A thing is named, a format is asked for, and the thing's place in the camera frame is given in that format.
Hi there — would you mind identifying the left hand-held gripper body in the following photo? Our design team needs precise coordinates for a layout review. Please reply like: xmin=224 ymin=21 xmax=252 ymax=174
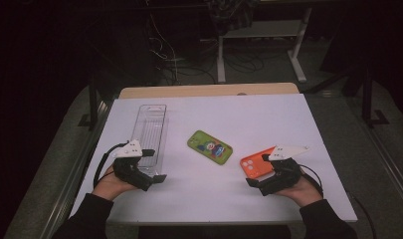
xmin=111 ymin=138 xmax=154 ymax=192

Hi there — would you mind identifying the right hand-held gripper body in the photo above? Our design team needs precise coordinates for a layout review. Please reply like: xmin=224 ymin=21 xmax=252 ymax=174
xmin=259 ymin=143 xmax=310 ymax=197

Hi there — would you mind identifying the orange phone case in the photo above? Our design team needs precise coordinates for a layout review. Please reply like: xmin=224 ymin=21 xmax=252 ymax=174
xmin=239 ymin=145 xmax=277 ymax=180

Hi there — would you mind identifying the green cartoon phone case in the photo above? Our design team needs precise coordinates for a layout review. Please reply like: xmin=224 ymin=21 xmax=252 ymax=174
xmin=186 ymin=129 xmax=234 ymax=166

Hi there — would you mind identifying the person's right hand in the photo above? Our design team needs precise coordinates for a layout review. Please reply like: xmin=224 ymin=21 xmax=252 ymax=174
xmin=283 ymin=174 xmax=324 ymax=209

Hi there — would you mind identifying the person's left hand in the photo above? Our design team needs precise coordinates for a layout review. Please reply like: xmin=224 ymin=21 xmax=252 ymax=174
xmin=92 ymin=163 xmax=137 ymax=202

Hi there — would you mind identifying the clear plastic tray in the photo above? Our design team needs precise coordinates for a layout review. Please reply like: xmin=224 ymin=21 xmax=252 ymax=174
xmin=130 ymin=104 xmax=169 ymax=177

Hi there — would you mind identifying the white table cover sheet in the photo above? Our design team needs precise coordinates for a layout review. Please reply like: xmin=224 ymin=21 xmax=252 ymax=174
xmin=68 ymin=93 xmax=358 ymax=224

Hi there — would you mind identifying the black metal stand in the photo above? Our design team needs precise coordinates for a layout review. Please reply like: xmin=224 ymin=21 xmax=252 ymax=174
xmin=360 ymin=65 xmax=391 ymax=129
xmin=77 ymin=75 xmax=101 ymax=131

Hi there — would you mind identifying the dark cloth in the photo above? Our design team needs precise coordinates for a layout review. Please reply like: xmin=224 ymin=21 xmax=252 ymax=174
xmin=206 ymin=0 xmax=261 ymax=36

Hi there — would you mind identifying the left hand-held gripper cable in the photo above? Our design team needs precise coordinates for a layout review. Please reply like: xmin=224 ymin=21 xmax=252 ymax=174
xmin=93 ymin=141 xmax=129 ymax=189

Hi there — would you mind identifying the hand-held gripper cable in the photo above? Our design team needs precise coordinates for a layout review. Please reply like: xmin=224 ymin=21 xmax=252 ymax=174
xmin=300 ymin=163 xmax=324 ymax=197
xmin=93 ymin=141 xmax=129 ymax=189

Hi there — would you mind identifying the right hand-held gripper cable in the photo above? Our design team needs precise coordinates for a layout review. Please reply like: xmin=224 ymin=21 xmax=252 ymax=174
xmin=300 ymin=163 xmax=324 ymax=197

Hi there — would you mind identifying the metal rail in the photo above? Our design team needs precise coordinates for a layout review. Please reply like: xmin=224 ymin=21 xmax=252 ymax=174
xmin=351 ymin=109 xmax=403 ymax=207
xmin=39 ymin=99 xmax=113 ymax=239

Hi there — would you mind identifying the black cable beside table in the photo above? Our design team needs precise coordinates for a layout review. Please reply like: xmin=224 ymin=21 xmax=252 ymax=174
xmin=347 ymin=191 xmax=378 ymax=239

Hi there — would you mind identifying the tangle of floor cables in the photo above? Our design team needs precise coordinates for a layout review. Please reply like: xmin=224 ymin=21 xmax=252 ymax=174
xmin=145 ymin=12 xmax=220 ymax=86

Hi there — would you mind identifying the white desk frame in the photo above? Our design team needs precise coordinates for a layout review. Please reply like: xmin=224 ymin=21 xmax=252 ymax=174
xmin=216 ymin=6 xmax=313 ymax=85

